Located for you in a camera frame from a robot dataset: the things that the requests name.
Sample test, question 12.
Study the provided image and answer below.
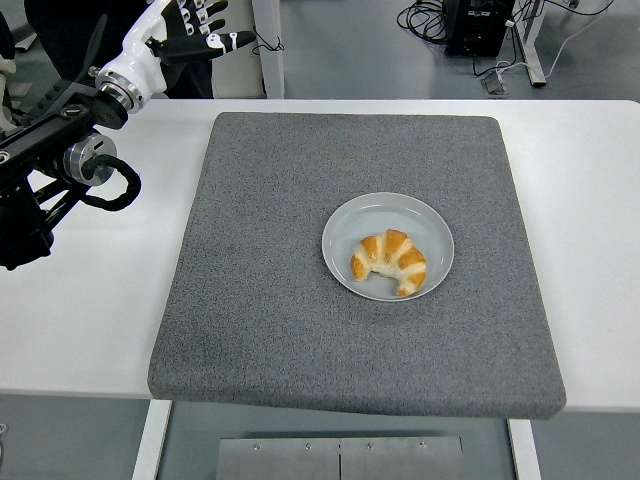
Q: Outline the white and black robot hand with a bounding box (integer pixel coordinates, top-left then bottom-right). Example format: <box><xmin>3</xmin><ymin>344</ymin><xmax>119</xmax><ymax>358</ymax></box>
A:
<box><xmin>95</xmin><ymin>0</ymin><xmax>257</xmax><ymax>96</ymax></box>

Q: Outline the golden croissant bread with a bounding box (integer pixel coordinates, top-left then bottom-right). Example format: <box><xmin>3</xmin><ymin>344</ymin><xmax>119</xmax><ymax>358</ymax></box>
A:
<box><xmin>349</xmin><ymin>228</ymin><xmax>428</xmax><ymax>298</ymax></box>

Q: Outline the round grey plate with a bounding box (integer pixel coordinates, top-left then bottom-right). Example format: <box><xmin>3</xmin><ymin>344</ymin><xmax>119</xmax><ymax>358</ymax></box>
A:
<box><xmin>320</xmin><ymin>191</ymin><xmax>455</xmax><ymax>303</ymax></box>

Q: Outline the grey metal plate with screws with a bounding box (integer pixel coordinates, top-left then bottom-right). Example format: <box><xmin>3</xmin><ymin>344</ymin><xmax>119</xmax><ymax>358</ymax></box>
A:
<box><xmin>215</xmin><ymin>435</ymin><xmax>466</xmax><ymax>480</ymax></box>

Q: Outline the person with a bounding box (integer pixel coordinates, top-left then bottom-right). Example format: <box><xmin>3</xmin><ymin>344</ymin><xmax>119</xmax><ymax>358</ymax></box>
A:
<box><xmin>23</xmin><ymin>0</ymin><xmax>215</xmax><ymax>100</ymax></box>

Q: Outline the white upright desk column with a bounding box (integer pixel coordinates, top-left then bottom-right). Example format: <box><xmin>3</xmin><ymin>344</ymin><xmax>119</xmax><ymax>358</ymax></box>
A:
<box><xmin>249</xmin><ymin>0</ymin><xmax>286</xmax><ymax>100</ymax></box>

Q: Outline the grey fabric mat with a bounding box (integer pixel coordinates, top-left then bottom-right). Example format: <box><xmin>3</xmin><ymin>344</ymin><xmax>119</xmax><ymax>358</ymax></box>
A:
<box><xmin>146</xmin><ymin>112</ymin><xmax>568</xmax><ymax>421</ymax></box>

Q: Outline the black computer case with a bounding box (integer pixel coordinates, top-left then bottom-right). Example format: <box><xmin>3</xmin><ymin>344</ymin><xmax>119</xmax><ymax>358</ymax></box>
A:
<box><xmin>444</xmin><ymin>0</ymin><xmax>516</xmax><ymax>57</ymax></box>

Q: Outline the small grey floor pedal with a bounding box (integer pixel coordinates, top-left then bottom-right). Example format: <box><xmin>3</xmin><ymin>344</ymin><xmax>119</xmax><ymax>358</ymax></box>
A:
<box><xmin>480</xmin><ymin>69</ymin><xmax>510</xmax><ymax>96</ymax></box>

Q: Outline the white table leg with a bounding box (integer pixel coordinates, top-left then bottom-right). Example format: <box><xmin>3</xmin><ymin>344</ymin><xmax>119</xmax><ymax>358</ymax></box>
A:
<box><xmin>130</xmin><ymin>399</ymin><xmax>174</xmax><ymax>480</ymax></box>
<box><xmin>507</xmin><ymin>417</ymin><xmax>542</xmax><ymax>480</ymax></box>

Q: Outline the white desk leg with foot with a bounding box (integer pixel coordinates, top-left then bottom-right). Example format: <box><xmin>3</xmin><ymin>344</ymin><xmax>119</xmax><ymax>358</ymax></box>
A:
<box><xmin>514</xmin><ymin>0</ymin><xmax>549</xmax><ymax>89</ymax></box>

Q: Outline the thin black cable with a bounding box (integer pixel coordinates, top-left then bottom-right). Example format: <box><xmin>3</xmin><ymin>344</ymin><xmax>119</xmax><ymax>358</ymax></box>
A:
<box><xmin>252</xmin><ymin>27</ymin><xmax>285</xmax><ymax>55</ymax></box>

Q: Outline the black cable bundle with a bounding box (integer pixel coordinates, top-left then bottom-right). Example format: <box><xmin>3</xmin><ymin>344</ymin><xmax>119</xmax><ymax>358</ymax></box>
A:
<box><xmin>396</xmin><ymin>0</ymin><xmax>449</xmax><ymax>46</ymax></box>

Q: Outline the white cable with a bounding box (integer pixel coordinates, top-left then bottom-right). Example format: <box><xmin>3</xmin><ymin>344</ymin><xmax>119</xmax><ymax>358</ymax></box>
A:
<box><xmin>494</xmin><ymin>0</ymin><xmax>616</xmax><ymax>81</ymax></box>

